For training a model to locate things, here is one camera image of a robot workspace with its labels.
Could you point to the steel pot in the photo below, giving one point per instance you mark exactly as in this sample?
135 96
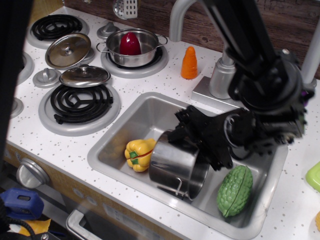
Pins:
149 43
177 167

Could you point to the dark red toy pepper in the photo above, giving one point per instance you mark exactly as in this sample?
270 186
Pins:
130 45

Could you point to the steel pot on burner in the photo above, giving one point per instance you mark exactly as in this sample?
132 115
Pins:
149 43

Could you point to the green toy bitter melon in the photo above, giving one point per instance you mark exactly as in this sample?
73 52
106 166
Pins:
234 191

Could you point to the orange toy carrot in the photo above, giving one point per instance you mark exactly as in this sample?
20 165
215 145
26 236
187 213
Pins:
189 68

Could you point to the silver oven door handle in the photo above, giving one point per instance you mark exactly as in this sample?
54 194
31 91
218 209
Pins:
90 226

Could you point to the domed steel pot lid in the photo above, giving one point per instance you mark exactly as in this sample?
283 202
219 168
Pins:
84 76

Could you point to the light green plastic container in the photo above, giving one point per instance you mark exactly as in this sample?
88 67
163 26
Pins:
313 177

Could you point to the grey stove knob left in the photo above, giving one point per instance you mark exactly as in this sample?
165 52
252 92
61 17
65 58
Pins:
17 107

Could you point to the blue clamp tool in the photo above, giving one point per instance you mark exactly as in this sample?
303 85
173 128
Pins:
22 204

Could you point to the grey stove knob back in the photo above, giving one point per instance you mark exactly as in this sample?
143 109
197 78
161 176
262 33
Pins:
105 31

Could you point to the yellow cloth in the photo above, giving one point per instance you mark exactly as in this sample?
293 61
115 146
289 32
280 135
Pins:
38 227

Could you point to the back left coil burner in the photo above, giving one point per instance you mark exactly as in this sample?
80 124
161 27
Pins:
46 30

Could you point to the hanging steel slotted utensil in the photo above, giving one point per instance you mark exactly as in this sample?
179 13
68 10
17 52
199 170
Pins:
126 9

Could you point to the stainless steel sink basin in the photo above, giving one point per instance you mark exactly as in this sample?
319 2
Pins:
149 116

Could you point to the grey stove knob centre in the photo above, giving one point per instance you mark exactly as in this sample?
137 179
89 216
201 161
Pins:
47 78

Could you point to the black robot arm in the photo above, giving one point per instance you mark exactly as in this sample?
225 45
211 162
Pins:
267 82

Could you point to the silver toy faucet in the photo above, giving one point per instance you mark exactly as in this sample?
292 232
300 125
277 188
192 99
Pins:
211 91

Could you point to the purple toy eggplant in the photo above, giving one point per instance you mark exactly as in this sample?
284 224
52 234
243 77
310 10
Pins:
304 96

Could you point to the yellow toy bell pepper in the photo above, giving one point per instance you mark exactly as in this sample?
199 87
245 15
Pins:
138 154

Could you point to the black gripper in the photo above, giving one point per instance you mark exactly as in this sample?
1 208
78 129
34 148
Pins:
207 133

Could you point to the grey stove knob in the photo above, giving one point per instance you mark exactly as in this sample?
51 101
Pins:
17 107
105 31
47 78

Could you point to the flat steel pot lid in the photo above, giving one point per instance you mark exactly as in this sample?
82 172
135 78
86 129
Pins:
68 51

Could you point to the front black coil burner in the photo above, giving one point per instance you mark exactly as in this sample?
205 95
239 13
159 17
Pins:
74 112

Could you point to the yellow toy at right edge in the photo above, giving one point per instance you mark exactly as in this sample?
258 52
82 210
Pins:
317 221

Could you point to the grey support pole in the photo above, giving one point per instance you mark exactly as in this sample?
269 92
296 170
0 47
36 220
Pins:
312 60

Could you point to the grey oven front knob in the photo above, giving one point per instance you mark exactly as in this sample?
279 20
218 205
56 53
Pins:
30 175

